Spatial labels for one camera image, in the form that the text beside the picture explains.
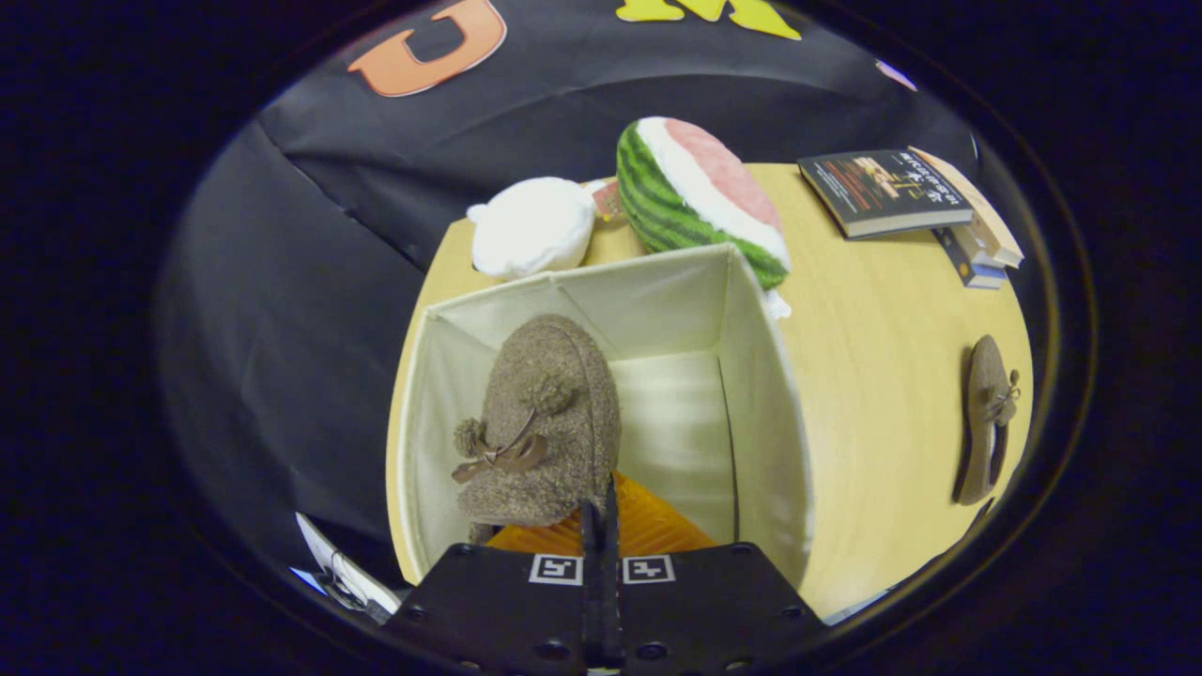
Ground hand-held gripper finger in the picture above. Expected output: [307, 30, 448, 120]
[385, 479, 604, 676]
[602, 472, 832, 676]

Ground brown fuzzy shoe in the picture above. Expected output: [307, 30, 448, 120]
[953, 335, 1022, 506]
[451, 314, 623, 545]

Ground cream fabric storage box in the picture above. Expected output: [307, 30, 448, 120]
[394, 242, 814, 591]

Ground white flat panel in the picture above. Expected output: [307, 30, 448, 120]
[296, 512, 403, 621]

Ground white plush toy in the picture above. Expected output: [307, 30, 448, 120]
[467, 177, 598, 281]

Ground watermelon slice plush toy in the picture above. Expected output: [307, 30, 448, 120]
[616, 116, 792, 320]

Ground blue cover book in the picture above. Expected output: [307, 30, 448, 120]
[932, 225, 1008, 290]

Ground black cover book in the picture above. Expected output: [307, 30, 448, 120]
[798, 148, 974, 239]

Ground beige cover book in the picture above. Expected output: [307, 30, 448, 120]
[909, 146, 1025, 269]

